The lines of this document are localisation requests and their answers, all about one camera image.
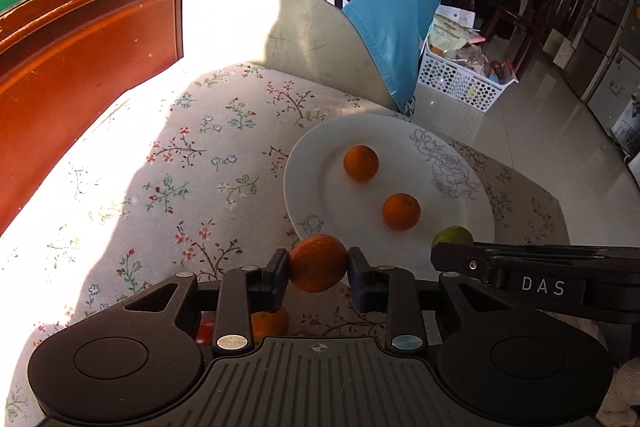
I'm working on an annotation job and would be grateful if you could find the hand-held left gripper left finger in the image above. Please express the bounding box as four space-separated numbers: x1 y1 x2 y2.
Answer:
122 249 290 357

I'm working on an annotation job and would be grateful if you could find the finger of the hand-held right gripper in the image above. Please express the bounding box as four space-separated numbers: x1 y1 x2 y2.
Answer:
431 242 640 291

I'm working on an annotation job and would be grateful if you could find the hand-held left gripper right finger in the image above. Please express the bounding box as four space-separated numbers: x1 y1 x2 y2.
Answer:
348 247 516 354

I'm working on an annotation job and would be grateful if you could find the green jujube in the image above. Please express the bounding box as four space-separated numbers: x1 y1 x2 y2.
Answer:
432 226 474 250

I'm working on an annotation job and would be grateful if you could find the orange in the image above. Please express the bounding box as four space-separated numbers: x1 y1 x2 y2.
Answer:
343 145 380 182
251 307 290 344
288 234 349 294
382 193 422 231

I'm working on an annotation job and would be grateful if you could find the red cherry tomato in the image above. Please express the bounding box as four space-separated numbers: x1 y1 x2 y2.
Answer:
196 314 217 347

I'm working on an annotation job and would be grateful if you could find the white plate with flower print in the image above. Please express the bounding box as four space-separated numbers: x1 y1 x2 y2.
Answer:
283 114 496 282

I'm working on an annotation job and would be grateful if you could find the pale textured cushion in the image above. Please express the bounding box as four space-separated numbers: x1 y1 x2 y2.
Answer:
597 357 640 427

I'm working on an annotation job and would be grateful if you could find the floral table cloth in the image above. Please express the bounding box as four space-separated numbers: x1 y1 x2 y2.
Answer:
0 62 571 427

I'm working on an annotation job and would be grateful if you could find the houndstooth sofa cover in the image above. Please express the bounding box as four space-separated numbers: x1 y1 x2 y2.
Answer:
397 94 418 122

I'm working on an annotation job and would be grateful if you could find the white plastic basket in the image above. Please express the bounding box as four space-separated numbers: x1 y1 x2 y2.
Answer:
417 42 520 114

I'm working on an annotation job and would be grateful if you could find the green and white snack bag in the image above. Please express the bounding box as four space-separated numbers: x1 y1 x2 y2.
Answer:
430 14 476 58

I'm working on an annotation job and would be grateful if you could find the dark wooden chair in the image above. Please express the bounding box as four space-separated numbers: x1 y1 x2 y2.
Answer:
475 0 536 68

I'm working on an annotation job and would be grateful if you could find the white paper box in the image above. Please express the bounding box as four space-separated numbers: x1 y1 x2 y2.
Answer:
437 5 476 25

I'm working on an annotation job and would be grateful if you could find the silver refrigerator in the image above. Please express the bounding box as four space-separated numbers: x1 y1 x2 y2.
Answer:
565 0 640 108

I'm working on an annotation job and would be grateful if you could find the red-brown wooden cabinet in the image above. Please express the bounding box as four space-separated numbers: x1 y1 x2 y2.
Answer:
0 0 201 238

